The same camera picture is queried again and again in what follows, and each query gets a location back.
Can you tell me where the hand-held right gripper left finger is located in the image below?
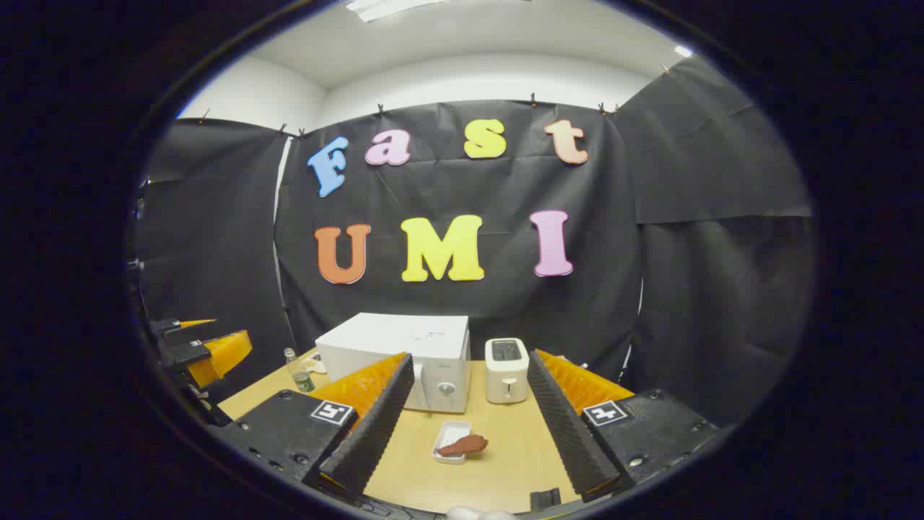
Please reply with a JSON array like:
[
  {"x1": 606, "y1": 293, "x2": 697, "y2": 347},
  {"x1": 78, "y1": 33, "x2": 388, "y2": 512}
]
[{"x1": 213, "y1": 352, "x2": 416, "y2": 499}]

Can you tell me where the white rectangular dish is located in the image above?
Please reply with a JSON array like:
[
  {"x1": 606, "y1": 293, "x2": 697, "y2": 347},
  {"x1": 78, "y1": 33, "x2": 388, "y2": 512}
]
[{"x1": 432, "y1": 421, "x2": 472, "y2": 465}]

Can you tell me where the long ceiling light panel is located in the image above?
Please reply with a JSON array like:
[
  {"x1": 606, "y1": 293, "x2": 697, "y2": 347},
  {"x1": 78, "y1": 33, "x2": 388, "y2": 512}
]
[{"x1": 345, "y1": 0, "x2": 452, "y2": 22}]

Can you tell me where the clear plastic bottle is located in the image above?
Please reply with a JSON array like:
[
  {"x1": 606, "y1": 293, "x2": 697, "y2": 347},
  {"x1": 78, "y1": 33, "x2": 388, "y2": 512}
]
[{"x1": 284, "y1": 347, "x2": 316, "y2": 394}]

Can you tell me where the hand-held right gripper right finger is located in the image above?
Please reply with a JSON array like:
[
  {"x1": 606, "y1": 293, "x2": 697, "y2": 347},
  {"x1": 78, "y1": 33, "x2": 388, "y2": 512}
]
[{"x1": 526, "y1": 350, "x2": 721, "y2": 504}]

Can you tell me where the white microwave oven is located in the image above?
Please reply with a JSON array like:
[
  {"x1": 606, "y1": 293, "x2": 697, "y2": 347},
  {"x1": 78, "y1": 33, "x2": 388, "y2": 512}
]
[{"x1": 315, "y1": 312, "x2": 472, "y2": 414}]

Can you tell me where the white toaster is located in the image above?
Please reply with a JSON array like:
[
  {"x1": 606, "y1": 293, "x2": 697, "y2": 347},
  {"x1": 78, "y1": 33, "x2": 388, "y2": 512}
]
[{"x1": 484, "y1": 337, "x2": 530, "y2": 404}]

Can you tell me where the brown meat piece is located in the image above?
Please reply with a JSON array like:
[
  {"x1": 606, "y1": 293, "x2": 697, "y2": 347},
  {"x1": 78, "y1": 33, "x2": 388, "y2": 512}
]
[{"x1": 437, "y1": 434, "x2": 489, "y2": 458}]

